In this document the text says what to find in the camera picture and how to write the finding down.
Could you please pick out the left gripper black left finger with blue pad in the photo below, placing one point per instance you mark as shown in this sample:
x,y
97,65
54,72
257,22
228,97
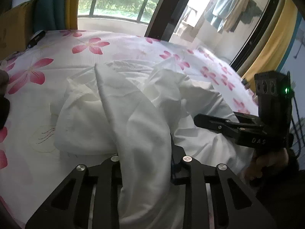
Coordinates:
x,y
86,197

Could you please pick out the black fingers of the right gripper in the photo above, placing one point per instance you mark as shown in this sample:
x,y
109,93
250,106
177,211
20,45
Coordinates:
x,y
221,125

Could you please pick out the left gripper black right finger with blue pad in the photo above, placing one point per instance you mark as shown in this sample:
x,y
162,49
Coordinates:
x,y
214,196

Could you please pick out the white fabric sheet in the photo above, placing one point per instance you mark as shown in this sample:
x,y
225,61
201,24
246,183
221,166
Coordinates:
x,y
137,111

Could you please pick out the hanging beige clothes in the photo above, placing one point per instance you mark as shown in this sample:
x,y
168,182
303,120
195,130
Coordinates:
x,y
240,7

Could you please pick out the hanging blue clothes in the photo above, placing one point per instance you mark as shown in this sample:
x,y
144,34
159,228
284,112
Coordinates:
x,y
218,13

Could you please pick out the person's hand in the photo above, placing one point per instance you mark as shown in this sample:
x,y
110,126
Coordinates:
x,y
261,162

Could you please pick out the yellow curtain right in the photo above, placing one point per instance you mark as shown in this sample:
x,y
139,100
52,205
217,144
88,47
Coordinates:
x,y
273,52

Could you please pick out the yellow curtain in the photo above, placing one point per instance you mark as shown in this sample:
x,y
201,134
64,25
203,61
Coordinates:
x,y
273,52
71,14

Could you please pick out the pink floral bed sheet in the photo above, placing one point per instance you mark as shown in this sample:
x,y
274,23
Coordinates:
x,y
31,166

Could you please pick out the black balcony railing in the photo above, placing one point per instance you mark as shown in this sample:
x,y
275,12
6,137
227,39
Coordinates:
x,y
139,11

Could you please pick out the black remote on bed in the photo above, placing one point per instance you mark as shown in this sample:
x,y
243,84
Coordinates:
x,y
36,38

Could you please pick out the brown cardboard box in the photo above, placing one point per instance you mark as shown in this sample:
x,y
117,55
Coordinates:
x,y
16,29

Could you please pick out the teal curtain left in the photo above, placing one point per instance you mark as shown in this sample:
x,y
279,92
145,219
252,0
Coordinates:
x,y
49,15

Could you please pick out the yellow curtain left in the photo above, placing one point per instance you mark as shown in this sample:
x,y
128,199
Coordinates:
x,y
71,14

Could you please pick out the dark door frame post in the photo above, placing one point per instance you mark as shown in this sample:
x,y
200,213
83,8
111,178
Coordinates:
x,y
165,19

